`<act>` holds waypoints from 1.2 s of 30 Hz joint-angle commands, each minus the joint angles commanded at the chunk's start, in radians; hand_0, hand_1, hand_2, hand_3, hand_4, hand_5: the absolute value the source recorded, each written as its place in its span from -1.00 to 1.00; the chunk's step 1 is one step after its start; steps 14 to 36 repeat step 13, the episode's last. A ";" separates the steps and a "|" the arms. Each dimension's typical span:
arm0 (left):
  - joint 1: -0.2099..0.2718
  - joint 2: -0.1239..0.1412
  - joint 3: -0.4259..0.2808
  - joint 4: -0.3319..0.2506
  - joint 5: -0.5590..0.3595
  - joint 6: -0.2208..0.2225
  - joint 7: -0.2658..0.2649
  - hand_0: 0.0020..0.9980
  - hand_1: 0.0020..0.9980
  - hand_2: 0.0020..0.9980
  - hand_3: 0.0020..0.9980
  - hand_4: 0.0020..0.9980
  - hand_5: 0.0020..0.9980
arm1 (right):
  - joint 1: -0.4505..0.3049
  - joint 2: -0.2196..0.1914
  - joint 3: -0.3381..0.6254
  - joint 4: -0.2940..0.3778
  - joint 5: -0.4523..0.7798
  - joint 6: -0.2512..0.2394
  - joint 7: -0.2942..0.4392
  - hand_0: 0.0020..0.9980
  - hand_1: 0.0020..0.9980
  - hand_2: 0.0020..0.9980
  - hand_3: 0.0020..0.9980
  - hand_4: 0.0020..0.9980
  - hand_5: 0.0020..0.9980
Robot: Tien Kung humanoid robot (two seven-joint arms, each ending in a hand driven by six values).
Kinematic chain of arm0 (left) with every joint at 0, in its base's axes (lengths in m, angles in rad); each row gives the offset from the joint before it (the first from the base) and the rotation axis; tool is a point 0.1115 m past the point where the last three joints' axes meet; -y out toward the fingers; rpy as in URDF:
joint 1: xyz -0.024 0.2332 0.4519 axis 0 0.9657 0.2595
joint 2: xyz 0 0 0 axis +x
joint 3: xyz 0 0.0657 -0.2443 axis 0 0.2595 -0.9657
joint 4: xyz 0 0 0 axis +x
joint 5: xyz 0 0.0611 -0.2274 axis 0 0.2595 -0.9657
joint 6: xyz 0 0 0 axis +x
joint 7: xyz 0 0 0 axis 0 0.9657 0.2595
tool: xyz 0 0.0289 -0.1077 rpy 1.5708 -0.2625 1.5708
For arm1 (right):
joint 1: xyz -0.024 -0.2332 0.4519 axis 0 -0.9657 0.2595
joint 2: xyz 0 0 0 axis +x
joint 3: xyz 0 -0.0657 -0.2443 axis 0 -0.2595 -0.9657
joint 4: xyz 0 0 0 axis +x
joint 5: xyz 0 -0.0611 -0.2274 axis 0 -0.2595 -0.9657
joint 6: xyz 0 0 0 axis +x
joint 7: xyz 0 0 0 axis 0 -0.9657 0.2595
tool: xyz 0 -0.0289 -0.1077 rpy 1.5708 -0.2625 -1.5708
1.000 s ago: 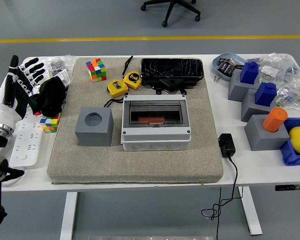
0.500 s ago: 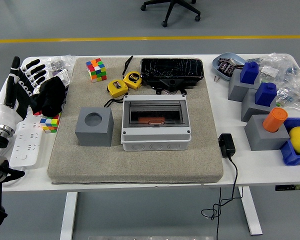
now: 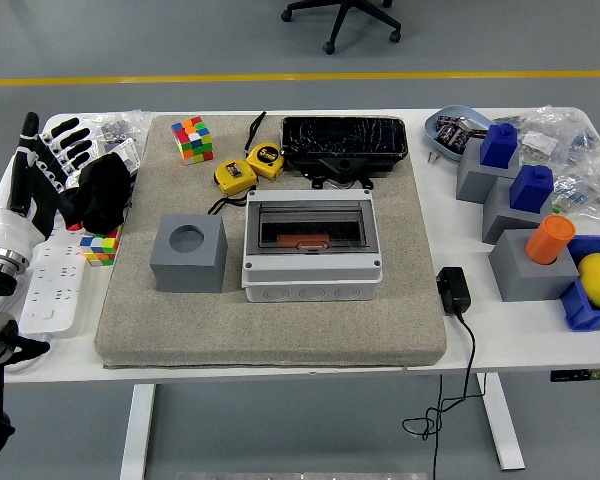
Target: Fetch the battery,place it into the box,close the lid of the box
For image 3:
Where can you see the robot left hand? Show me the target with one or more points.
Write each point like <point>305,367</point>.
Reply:
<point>10,230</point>

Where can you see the orange cylinder battery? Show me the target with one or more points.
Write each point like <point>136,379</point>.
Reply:
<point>290,240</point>
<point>550,242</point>

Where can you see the smoky transparent box lid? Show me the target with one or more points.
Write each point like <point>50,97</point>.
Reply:
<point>310,200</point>

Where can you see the grey plastic junction box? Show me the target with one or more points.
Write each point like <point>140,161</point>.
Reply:
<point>310,287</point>

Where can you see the white power strip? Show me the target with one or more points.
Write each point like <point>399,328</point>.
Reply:
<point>55,290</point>

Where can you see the small colourful puzzle cube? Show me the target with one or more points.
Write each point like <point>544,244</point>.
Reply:
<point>100,247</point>

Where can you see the black cloth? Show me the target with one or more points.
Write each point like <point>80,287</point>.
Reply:
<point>100,195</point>

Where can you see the white electrical device pack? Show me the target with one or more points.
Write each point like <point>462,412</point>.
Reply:
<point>127,152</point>

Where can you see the clear bag of screws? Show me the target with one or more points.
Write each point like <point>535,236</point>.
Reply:
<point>115,125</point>

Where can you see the grey block with round hole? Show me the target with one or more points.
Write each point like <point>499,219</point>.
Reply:
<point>190,275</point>
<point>525,280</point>

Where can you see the large colourful puzzle cube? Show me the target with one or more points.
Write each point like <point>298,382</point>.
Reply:
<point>192,142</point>

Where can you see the yellow tape measure dark label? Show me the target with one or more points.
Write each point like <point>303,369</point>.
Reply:
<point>232,175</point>

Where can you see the white table leg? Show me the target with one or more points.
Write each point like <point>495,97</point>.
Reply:
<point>500,425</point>
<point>137,430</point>

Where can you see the yellow tape measure 5m label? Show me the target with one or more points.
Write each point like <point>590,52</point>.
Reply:
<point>265,157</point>

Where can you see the grey-brown mat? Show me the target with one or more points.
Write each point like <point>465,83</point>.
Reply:
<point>280,330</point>

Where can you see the black plastic tray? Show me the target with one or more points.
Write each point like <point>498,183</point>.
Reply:
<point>345,137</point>

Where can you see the black office chair base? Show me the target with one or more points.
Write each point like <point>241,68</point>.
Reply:
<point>347,15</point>

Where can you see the small metal clip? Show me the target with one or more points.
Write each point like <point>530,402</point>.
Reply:
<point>433,158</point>

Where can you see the light blue dish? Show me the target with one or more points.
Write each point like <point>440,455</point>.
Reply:
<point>435,142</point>

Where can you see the black power adapter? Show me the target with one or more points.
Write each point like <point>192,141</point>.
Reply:
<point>454,292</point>

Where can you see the grey holder block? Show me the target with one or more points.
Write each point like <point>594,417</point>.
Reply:
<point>500,220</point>
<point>475,180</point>

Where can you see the blue stepped block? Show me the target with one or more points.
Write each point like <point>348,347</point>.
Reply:
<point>530,190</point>
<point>499,147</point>

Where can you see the clear plastic parts bag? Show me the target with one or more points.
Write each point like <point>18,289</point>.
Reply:
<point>590,190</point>
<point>555,130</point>

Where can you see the black table control panel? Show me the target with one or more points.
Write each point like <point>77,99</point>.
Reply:
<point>570,376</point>

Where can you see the blue plastic bin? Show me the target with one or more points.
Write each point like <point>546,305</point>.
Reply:
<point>585,315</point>

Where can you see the black plastic bracket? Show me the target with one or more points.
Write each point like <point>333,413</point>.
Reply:
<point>342,165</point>

